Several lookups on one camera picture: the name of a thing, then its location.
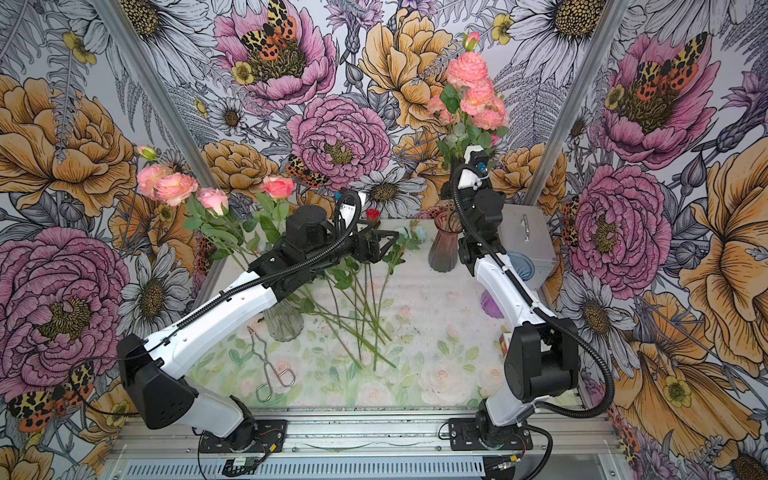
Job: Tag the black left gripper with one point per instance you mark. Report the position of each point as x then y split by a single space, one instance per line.
374 253

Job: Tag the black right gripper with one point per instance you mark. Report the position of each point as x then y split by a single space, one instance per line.
455 181

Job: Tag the blue purple glass vase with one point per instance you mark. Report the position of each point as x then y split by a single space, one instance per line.
489 305

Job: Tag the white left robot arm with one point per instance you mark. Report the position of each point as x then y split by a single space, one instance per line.
153 368

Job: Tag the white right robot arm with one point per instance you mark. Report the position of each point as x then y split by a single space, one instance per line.
542 357

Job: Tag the dark pink glass vase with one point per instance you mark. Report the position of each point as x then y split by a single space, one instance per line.
443 254

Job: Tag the clear glass vase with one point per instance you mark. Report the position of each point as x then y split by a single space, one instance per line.
284 321

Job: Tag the grey metal box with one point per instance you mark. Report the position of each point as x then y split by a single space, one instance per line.
525 236

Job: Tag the pink flower stems on table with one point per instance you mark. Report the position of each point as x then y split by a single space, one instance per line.
353 301

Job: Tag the floral table mat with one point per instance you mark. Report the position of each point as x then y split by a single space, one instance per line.
403 342

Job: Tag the metal scissors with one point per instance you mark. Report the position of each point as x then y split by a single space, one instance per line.
276 380

